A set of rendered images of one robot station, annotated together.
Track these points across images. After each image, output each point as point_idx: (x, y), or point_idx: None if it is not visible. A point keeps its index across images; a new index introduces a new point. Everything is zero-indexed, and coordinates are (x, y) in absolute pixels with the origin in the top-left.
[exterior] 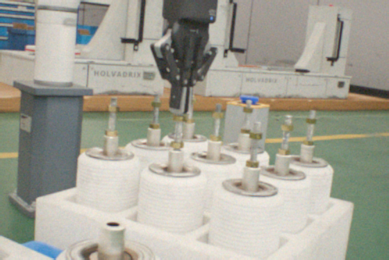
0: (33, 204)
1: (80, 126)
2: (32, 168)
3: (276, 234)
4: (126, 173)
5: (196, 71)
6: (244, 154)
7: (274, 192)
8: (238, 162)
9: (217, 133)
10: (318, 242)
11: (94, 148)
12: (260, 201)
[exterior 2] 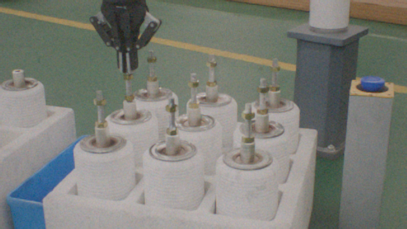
0: None
1: (338, 75)
2: (294, 103)
3: (89, 184)
4: None
5: (129, 40)
6: (238, 132)
7: (91, 150)
8: (200, 133)
9: (192, 100)
10: (147, 221)
11: (160, 88)
12: (76, 151)
